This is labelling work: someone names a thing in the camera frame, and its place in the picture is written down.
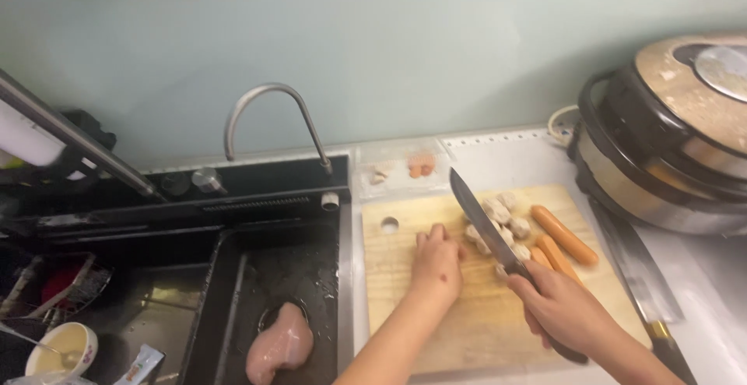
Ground metal spoon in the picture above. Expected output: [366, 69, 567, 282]
[0, 323, 84, 369]

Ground person's right hand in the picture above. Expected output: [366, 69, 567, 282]
[506, 260, 615, 354]

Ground round steel sink knob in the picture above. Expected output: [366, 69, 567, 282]
[192, 167, 229, 195]

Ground steel wall rack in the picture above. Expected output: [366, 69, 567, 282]
[0, 69, 171, 202]

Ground kitchen knife with dark handle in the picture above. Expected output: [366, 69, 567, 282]
[449, 167, 589, 366]

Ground small white seasoning packet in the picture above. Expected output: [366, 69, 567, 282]
[113, 343, 167, 385]

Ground pile of grey meatballs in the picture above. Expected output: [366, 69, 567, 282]
[463, 190, 533, 281]

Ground steel and black pressure cooker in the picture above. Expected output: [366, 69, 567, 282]
[568, 33, 747, 237]

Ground wooden cutting board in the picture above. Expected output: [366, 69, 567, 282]
[361, 185, 652, 375]

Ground black kitchen sink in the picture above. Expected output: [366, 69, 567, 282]
[0, 154, 354, 385]

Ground round black sink knob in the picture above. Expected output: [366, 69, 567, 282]
[160, 171, 191, 197]

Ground orange sausage bits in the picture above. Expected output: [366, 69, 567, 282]
[407, 154, 437, 179]

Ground person's left hand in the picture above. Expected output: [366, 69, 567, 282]
[409, 224, 468, 308]

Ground curved steel faucet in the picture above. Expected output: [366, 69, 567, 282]
[224, 83, 334, 176]

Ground white floral bowl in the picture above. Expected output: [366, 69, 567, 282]
[25, 321, 99, 378]

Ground clear plastic food tray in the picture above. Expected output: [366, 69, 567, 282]
[355, 139, 455, 201]

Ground short orange sausage piece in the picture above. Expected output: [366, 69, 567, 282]
[529, 246, 553, 270]

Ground raw chicken breast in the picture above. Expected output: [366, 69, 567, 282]
[245, 301, 315, 385]

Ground long orange sausage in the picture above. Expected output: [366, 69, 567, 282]
[530, 204, 601, 268]
[536, 234, 584, 287]

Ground wire dish drainer with dishes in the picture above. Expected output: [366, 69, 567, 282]
[0, 250, 113, 323]

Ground steel cleaver with brass collar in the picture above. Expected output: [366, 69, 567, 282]
[588, 197, 699, 385]

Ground white perforated plastic mat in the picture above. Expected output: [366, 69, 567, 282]
[439, 127, 590, 211]

